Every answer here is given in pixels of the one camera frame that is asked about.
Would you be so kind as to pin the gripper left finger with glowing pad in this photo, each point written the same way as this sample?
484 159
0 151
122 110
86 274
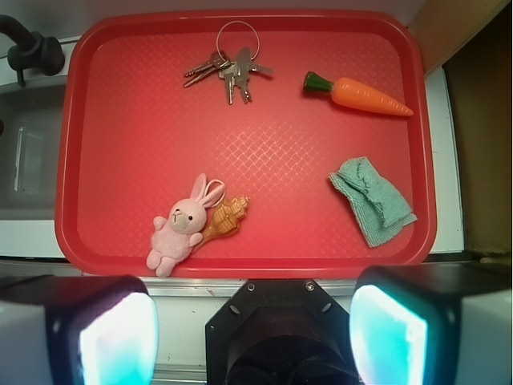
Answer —
77 330

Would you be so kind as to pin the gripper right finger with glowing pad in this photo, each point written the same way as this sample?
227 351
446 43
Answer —
433 324

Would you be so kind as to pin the blue-green terry cloth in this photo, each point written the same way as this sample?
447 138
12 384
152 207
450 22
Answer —
381 211

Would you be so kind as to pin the pink plush bunny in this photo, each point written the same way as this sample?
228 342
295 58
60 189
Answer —
176 235

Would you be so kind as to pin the orange conch shell toy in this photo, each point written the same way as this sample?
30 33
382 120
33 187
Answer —
225 220

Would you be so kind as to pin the steel sink basin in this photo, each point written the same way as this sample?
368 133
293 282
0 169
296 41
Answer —
31 120

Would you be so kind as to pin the red plastic tray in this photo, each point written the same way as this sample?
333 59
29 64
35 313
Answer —
134 140

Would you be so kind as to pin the orange toy carrot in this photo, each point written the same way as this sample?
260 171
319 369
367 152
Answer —
350 93

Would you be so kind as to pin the black faucet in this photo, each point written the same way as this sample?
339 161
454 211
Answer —
31 50

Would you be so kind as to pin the bunch of silver keys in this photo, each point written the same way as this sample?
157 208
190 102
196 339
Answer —
235 73

